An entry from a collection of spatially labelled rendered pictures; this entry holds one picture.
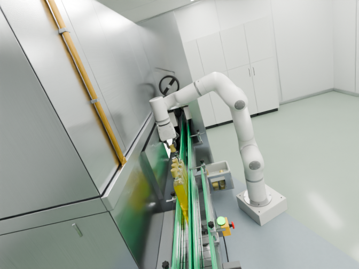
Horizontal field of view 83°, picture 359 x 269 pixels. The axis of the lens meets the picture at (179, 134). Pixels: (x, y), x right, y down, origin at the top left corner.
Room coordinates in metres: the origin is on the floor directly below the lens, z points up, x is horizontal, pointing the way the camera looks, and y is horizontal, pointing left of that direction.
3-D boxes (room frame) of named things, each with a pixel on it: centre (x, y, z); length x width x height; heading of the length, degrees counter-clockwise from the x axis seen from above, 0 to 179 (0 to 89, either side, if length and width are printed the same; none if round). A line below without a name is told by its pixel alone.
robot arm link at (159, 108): (1.21, 0.07, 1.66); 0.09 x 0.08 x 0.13; 165
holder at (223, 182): (1.43, -0.16, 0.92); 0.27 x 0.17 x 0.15; 82
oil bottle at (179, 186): (1.04, 0.10, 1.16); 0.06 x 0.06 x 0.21; 81
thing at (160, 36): (2.52, -0.16, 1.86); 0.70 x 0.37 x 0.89; 172
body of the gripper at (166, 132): (1.21, 0.07, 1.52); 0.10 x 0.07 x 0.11; 82
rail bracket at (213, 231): (0.73, -0.03, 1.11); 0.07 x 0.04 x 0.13; 82
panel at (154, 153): (1.50, 0.16, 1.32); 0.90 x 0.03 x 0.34; 172
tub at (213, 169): (1.43, -0.19, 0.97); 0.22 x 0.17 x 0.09; 82
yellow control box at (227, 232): (0.89, -0.08, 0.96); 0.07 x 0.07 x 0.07; 82
